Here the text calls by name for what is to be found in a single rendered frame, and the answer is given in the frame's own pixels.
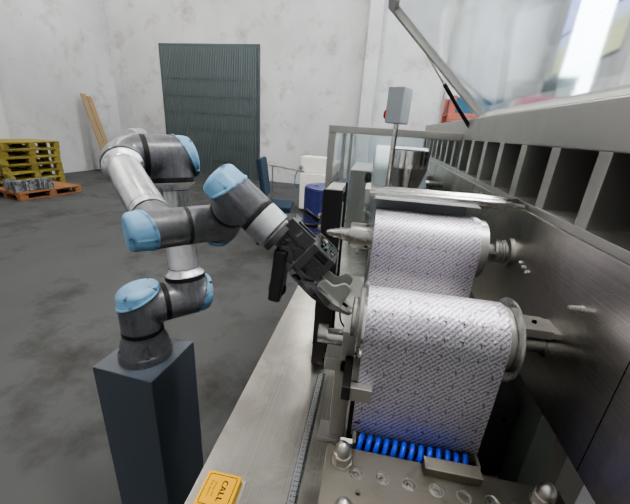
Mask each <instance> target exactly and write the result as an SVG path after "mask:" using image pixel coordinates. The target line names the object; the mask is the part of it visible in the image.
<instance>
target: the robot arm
mask: <svg viewBox="0 0 630 504"><path fill-rule="evenodd" d="M99 164H100V168H101V170H102V172H103V174H104V176H105V177H106V178H107V179H108V180H109V181H111V182H112V183H113V185H114V187H115V189H116V191H117V193H118V195H119V197H120V199H121V201H122V204H123V206H124V208H125V210H126V212H125V213H124V214H123V215H122V229H123V235H124V239H125V242H126V245H127V247H128V249H129V250H130V251H132V252H141V251H156V250H158V249H163V248H166V250H167V257H168V264H169V270H168V272H167V273H166V274H165V282H162V283H159V282H158V281H157V280H156V279H152V278H149V279H147V278H145V279H139V280H135V281H132V282H130V283H128V284H126V285H124V286H123V287H122V288H120V289H119V290H118V291H117V293H116V295H115V302H116V306H115V309H116V311H117V316H118V322H119V327H120V333H121V340H120V344H119V349H118V352H117V357H118V362H119V364H120V365H121V366H122V367H124V368H126V369H130V370H142V369H147V368H151V367H154V366H156V365H158V364H160V363H162V362H164V361H165V360H166V359H167V358H168V357H169V356H170V355H171V353H172V351H173V345H172V340H171V338H170V337H169V336H168V333H167V331H166V330H165V328H164V321H167V320H170V319H174V318H178V317H181V316H185V315H189V314H192V313H198V312H199V311H202V310H205V309H207V308H209V307H210V305H211V304H212V301H213V284H212V280H211V277H210V276H209V275H208V274H206V273H205V271H204V269H203V268H201V267H200V266H199V264H198V255H197V246H196V244H198V243H204V242H206V243H208V244H209V245H213V246H216V247H221V246H225V245H227V244H228V243H230V242H231V241H232V240H233V239H234V238H235V237H236V236H237V234H238V233H239V230H240V229H241V227H242V228H243V229H244V230H245V231H246V232H247V233H248V234H249V235H250V236H251V237H252V238H253V239H254V240H255V241H256V242H257V243H258V244H260V245H262V244H264V246H263V247H264V248H266V249H267V250H268V251H269V250H270V249H271V248H272V247H273V246H274V245H276V246H278V247H277V248H276V249H275V251H274V257H273V264H272V272H271V279H270V284H269V287H268V290H269V294H268V300H270V301H273V302H279V301H280V299H281V297H282V296H283V295H284V294H285V292H286V280H287V274H288V271H289V274H290V276H291V277H292V278H293V280H294V281H295V282H296V283H297V284H298V285H299V286H300V287H301V288H302V289H303V290H304V291H305V292H306V293H307V294H308V295H309V296H310V297H311V298H312V299H314V300H315V301H317V302H318V303H320V304H321V305H323V306H324V307H327V308H329V309H331V310H334V311H336V312H339V313H342V314H345V315H350V314H351V312H350V311H349V310H348V309H347V308H346V307H351V306H350V304H349V303H348V301H347V300H346V298H347V296H348V295H349V293H350V292H351V288H350V285H351V283H352V277H351V276H350V275H349V274H344V275H340V276H336V275H334V274H333V273H332V272H330V271H329V270H330V268H331V267H332V266H333V265H334V264H335V262H336V259H337V256H338V252H339V250H338V249H337V248H336V247H335V246H334V245H333V244H332V243H331V242H330V241H329V240H328V239H327V238H326V237H325V236H324V235H323V234H322V233H318V232H315V233H312V232H311V231H310V230H309V229H308V228H307V227H306V226H305V225H304V224H303V223H302V222H301V219H302V218H301V217H300V216H299V215H298V214H296V215H295V216H294V217H293V218H292V219H291V220H288V221H287V218H288V217H287V215H285V214H284V213H283V212H282V211H281V210H280V209H279V208H278V207H277V206H276V205H275V204H274V203H273V202H272V201H271V200H270V199H269V198H268V197H267V196H266V195H265V194H264V193H263V192H262V191H261V190H260V189H259V188H258V187H257V186H255V185H254V184H253V183H252V182H251V181H250V180H249V179H248V178H247V176H246V175H244V174H243V173H242V172H240V171H239V170H238V169H237V168H236V167H235V166H234V165H232V164H224V165H222V166H221V167H219V168H218V169H216V170H215V171H214V172H213V173H212V174H211V175H210V176H209V178H208V179H207V180H206V182H205V184H204V186H203V190H204V192H205V193H206V194H207V195H208V196H209V199H210V200H213V201H212V203H211V204H210V205H199V206H192V204H191V195H190V187H191V186H192V185H193V184H194V177H196V176H198V175H199V173H200V169H199V168H200V161H199V156H198V153H197V150H196V147H195V145H194V144H193V142H192V141H191V140H190V139H189V138H188V137H186V136H181V135H174V134H170V135H165V134H138V133H128V134H123V135H120V136H117V137H115V138H113V139H112V140H110V141H109V142H108V143H107V144H106V145H105V146H104V147H103V149H102V151H101V153H100V156H99ZM150 178H151V179H150ZM316 233H318V234H316ZM315 234H316V235H315ZM315 281H316V283H317V284H316V283H315ZM345 306H346V307H345Z"/></svg>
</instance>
